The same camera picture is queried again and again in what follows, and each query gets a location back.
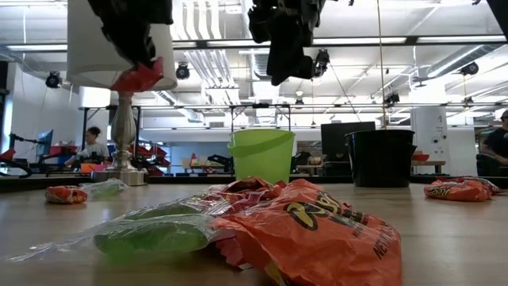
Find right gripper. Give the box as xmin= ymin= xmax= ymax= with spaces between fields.
xmin=248 ymin=0 xmax=326 ymax=87

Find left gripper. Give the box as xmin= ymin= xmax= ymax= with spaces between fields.
xmin=87 ymin=0 xmax=175 ymax=68

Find red white candy packet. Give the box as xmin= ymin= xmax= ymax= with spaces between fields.
xmin=109 ymin=56 xmax=165 ymax=94

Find green candy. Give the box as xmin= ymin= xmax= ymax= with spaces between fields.
xmin=3 ymin=200 xmax=223 ymax=265
xmin=81 ymin=177 xmax=130 ymax=199

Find red Skittles packet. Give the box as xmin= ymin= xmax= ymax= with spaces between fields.
xmin=194 ymin=184 xmax=255 ymax=218

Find orange Reese's packet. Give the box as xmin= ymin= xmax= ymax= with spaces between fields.
xmin=210 ymin=178 xmax=404 ymax=286
xmin=423 ymin=178 xmax=495 ymax=203

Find small orange candy packet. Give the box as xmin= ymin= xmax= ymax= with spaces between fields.
xmin=44 ymin=185 xmax=89 ymax=205

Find white shade table lamp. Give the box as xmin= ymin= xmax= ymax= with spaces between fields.
xmin=66 ymin=0 xmax=179 ymax=187

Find red storage bins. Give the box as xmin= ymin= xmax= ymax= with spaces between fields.
xmin=130 ymin=142 xmax=170 ymax=176

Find person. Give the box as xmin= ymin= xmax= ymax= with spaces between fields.
xmin=479 ymin=110 xmax=508 ymax=166
xmin=64 ymin=126 xmax=111 ymax=168

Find black monitor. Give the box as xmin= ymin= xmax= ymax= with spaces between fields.
xmin=320 ymin=121 xmax=376 ymax=157

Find green plastic bucket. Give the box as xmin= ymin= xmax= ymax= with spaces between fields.
xmin=227 ymin=129 xmax=296 ymax=186

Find blue monitor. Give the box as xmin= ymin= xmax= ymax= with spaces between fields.
xmin=36 ymin=129 xmax=55 ymax=158

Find black overhead beam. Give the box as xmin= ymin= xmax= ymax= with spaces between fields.
xmin=0 ymin=34 xmax=508 ymax=52

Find black plastic bucket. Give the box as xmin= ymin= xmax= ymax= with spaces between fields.
xmin=344 ymin=129 xmax=418 ymax=188

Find black office chair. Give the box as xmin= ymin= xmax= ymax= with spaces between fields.
xmin=475 ymin=153 xmax=508 ymax=178

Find silver ventilation duct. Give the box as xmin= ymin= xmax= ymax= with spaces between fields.
xmin=241 ymin=47 xmax=279 ymax=83

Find thin hanging cord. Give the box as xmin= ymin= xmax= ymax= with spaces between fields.
xmin=375 ymin=0 xmax=387 ymax=130

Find black aluminium frame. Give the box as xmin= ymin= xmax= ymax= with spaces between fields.
xmin=0 ymin=173 xmax=508 ymax=195

